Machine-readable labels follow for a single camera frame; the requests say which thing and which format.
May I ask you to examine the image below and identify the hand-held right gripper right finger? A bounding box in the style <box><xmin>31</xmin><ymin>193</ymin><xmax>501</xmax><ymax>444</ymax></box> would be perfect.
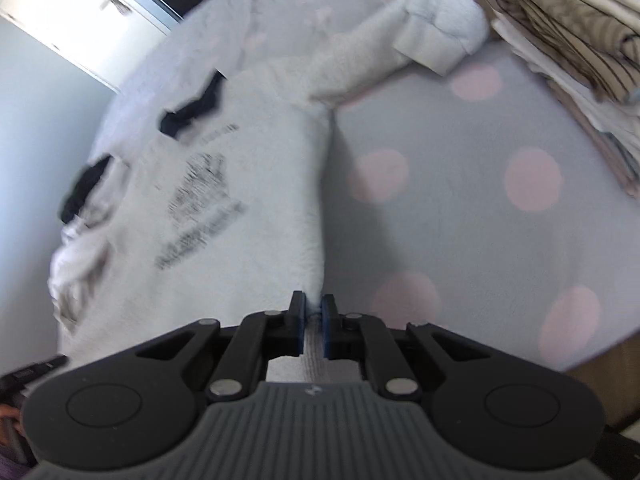
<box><xmin>321</xmin><ymin>294</ymin><xmax>494</xmax><ymax>403</ymax></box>

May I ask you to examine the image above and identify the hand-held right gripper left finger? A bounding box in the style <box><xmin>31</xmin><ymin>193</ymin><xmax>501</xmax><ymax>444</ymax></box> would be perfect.
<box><xmin>135</xmin><ymin>291</ymin><xmax>307</xmax><ymax>403</ymax></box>

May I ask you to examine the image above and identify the light grey printed sweatshirt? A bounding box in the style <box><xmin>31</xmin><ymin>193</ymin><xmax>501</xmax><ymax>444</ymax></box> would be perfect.
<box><xmin>50</xmin><ymin>0</ymin><xmax>491</xmax><ymax>386</ymax></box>

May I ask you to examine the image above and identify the white crumpled garment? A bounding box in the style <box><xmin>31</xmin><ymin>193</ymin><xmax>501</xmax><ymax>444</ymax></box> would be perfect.
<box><xmin>47</xmin><ymin>210</ymin><xmax>126</xmax><ymax>341</ymax></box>

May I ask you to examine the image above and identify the black crumpled garment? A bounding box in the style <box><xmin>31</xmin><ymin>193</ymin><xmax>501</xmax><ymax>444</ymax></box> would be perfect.
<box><xmin>60</xmin><ymin>154</ymin><xmax>115</xmax><ymax>225</ymax></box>

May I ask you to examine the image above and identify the black underwear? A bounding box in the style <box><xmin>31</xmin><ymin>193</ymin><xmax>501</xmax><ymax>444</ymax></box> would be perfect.
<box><xmin>159</xmin><ymin>71</ymin><xmax>226</xmax><ymax>140</ymax></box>

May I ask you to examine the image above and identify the white door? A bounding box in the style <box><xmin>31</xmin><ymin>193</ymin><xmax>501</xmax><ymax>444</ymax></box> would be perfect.
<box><xmin>0</xmin><ymin>0</ymin><xmax>183</xmax><ymax>93</ymax></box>

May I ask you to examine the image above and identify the beige folded garment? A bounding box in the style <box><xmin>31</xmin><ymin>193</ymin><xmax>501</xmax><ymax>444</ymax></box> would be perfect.
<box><xmin>475</xmin><ymin>0</ymin><xmax>640</xmax><ymax>106</ymax></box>

